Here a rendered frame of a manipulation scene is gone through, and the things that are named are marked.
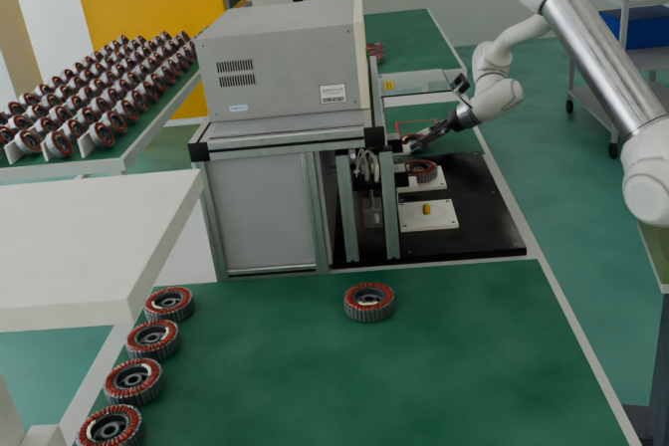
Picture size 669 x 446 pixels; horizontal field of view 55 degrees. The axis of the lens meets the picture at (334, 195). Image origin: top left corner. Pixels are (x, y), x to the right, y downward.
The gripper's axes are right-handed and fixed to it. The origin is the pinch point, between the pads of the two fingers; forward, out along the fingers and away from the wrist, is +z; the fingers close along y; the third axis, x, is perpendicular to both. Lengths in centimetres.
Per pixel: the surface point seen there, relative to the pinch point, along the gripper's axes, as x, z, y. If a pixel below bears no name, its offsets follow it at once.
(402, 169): 4, -23, -55
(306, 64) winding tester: 40, -24, -70
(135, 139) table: 57, 104, -13
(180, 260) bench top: 15, 31, -88
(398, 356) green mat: -19, -29, -106
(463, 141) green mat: -9.4, -12.0, 9.3
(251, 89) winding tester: 42, -11, -76
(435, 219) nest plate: -12, -23, -55
